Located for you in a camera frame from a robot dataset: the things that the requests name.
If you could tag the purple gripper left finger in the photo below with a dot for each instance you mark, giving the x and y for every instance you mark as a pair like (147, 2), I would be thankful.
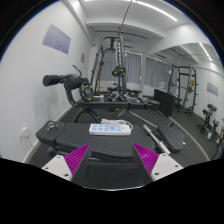
(71, 167)

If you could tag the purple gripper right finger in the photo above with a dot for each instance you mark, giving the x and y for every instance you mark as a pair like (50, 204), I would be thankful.
(152, 165)

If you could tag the silver barbell bar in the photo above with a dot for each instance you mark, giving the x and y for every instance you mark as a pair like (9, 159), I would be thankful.
(158, 142)

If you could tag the black weight bench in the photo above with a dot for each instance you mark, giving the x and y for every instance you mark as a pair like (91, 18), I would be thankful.
(71, 136)

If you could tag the keys on bench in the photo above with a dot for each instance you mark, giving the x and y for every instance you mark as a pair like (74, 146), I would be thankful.
(52, 125)

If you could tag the white power strip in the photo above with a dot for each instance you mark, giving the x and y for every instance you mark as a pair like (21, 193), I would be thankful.
(105, 129)

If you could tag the black power rack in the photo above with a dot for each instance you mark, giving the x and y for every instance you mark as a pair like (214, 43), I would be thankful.
(116, 45)

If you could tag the grey window curtains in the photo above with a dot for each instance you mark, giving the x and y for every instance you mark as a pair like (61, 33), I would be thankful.
(132, 65)

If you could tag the white wall socket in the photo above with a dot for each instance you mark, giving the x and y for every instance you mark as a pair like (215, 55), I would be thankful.
(24, 133)

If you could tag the large wall mirror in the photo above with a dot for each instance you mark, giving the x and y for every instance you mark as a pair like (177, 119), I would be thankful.
(194, 75)

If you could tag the small brown wall sign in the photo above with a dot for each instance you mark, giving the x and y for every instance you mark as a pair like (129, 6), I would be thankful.
(83, 58)

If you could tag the purple wall poster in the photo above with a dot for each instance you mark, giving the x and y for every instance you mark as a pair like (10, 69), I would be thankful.
(57, 39)

